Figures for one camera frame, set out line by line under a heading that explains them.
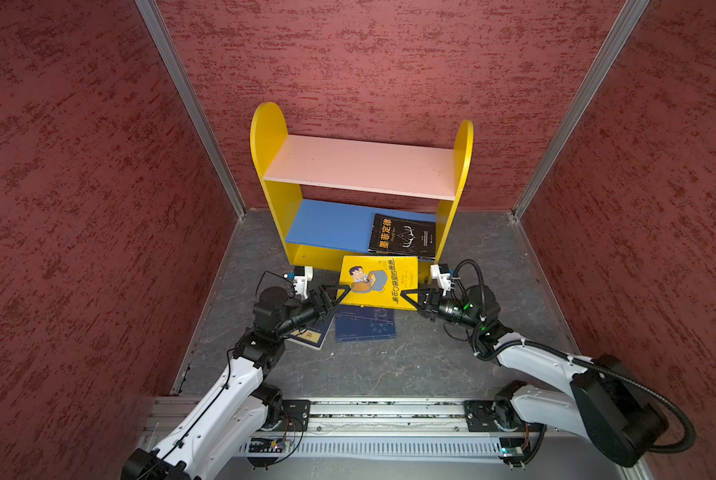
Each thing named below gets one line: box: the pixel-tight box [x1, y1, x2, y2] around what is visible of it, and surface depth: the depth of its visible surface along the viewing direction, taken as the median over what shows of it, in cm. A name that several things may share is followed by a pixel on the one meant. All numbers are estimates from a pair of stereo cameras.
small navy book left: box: [284, 312, 335, 351], surface depth 88 cm
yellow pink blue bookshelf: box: [250, 102, 473, 272], surface depth 80 cm
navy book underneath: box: [335, 305, 397, 343], surface depth 91 cm
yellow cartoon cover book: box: [340, 256, 418, 311], surface depth 79 cm
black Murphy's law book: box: [368, 213, 436, 260], surface depth 94 cm
